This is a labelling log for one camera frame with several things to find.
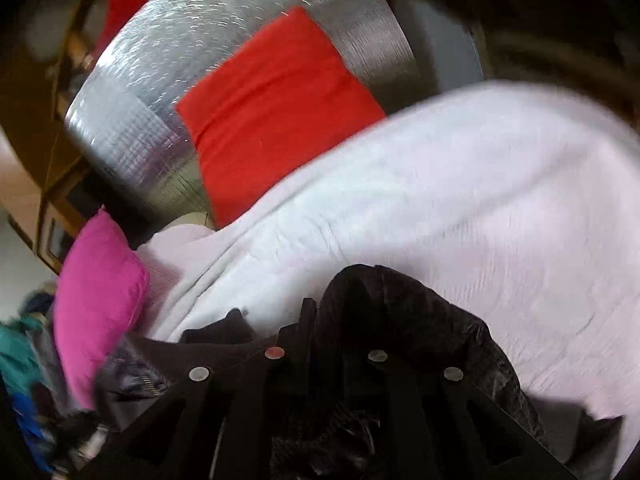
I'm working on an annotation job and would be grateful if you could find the dark purple jacket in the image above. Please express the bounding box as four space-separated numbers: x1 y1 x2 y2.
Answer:
95 264 626 480

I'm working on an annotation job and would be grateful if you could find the wooden column cabinet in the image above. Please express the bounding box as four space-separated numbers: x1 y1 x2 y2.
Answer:
0 0 116 273

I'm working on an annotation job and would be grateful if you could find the red-orange pillow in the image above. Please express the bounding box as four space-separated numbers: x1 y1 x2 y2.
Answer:
175 6 388 230

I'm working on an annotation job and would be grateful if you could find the blue jacket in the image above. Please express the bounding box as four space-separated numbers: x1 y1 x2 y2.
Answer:
10 390 53 473

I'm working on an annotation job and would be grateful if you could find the teal jacket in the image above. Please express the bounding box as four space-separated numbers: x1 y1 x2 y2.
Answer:
0 317 46 396

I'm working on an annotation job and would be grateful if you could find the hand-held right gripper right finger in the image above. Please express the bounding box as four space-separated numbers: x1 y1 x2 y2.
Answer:
318 305 576 480

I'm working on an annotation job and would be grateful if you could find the pink pillow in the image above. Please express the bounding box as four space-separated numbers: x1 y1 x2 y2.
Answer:
52 207 151 411

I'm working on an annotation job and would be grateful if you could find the silver foil insulation panel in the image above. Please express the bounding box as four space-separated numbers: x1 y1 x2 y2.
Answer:
64 0 418 231

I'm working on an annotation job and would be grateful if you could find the white blanket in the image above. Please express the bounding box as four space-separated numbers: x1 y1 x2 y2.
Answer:
135 80 640 476

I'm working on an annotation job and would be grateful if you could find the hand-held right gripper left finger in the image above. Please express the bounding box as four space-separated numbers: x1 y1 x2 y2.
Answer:
92 299 318 480

